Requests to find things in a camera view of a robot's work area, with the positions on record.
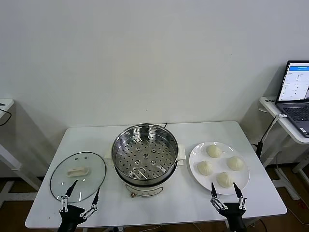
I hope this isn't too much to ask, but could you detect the white steamed baozi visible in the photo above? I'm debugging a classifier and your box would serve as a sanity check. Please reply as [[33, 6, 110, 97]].
[[226, 156, 246, 172], [216, 172, 235, 189], [197, 160, 213, 175], [206, 144, 222, 158]]

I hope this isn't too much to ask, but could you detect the white laptop cable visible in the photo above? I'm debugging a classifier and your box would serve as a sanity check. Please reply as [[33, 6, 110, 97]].
[[262, 113, 288, 142]]

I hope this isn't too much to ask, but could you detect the stainless steel steamer basket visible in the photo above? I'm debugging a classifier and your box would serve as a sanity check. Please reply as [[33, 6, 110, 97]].
[[111, 123, 179, 182]]

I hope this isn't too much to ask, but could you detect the black looped cable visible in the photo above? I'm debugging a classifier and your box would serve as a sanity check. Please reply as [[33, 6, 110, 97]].
[[0, 109, 12, 126]]

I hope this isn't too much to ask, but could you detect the round glass pot lid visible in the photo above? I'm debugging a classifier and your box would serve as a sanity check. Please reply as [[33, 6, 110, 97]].
[[49, 151, 108, 203]]

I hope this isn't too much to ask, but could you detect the round white plate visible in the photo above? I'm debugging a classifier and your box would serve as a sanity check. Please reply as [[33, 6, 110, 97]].
[[189, 141, 251, 196]]

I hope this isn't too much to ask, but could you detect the black upright stand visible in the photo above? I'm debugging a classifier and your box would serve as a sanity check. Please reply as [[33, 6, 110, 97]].
[[251, 141, 264, 158]]

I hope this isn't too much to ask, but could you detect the white laptop side table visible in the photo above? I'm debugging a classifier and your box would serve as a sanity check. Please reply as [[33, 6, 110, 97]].
[[259, 96, 309, 200]]

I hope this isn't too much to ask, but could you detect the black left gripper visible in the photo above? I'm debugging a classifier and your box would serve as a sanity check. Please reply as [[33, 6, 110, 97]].
[[57, 179, 101, 232]]

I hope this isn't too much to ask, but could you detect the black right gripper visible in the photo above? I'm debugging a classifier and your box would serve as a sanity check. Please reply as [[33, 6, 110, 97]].
[[210, 182, 248, 232]]

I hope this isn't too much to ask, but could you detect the grey open laptop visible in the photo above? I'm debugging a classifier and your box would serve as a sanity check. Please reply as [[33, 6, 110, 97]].
[[275, 59, 309, 138]]

